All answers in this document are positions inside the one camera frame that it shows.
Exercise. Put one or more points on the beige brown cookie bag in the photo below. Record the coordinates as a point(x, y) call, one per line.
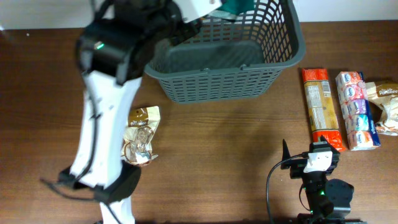
point(142, 123)

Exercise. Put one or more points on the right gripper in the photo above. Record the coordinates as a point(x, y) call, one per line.
point(298, 169)

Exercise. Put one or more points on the Kleenex tissue multipack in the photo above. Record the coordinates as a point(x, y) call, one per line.
point(355, 108)

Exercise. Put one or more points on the green Nescafe coffee bag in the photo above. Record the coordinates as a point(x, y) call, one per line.
point(231, 9)

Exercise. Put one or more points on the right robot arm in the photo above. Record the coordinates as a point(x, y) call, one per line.
point(328, 199)

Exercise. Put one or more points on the orange biscuit pack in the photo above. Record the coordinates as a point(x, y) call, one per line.
point(321, 110)

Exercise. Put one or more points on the grey plastic basket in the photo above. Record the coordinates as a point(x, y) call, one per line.
point(231, 60)

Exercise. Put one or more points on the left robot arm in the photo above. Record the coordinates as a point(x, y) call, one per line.
point(111, 54)

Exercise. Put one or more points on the beige brown snack bag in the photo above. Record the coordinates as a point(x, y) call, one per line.
point(383, 94)

